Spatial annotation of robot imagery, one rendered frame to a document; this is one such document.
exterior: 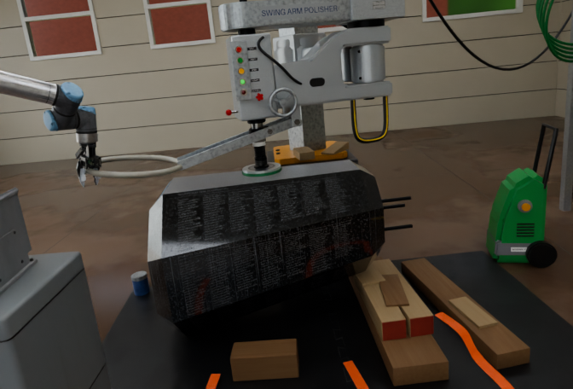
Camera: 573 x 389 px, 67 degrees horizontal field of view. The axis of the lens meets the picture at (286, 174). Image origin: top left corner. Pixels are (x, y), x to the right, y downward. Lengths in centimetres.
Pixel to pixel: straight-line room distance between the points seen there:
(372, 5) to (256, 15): 61
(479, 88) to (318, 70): 668
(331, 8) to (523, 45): 699
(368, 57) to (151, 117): 658
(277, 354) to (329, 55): 148
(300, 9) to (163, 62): 632
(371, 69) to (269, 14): 62
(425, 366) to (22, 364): 148
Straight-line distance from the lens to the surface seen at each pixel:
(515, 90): 908
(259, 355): 209
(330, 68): 232
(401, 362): 205
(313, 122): 297
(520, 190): 300
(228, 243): 204
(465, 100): 873
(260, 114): 222
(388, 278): 243
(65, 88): 199
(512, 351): 223
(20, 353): 135
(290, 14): 226
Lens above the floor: 138
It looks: 14 degrees down
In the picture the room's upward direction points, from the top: 6 degrees counter-clockwise
